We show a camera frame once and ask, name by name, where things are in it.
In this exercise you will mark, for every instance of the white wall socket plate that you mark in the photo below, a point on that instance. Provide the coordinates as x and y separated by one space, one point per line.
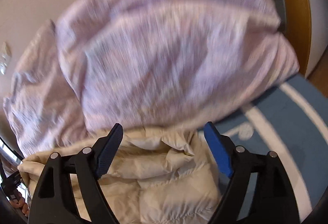
5 58

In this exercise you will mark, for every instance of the cream quilted down jacket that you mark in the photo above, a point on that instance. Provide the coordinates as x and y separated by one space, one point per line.
162 176

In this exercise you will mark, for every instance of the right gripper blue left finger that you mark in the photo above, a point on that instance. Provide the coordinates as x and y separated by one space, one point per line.
53 199

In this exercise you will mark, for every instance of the lilac floral duvet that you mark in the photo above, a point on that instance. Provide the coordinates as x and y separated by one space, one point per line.
169 63

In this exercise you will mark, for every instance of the person's left hand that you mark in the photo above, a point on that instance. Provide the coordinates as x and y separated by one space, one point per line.
20 204

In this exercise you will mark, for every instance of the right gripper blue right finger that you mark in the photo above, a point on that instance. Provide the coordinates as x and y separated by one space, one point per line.
273 201

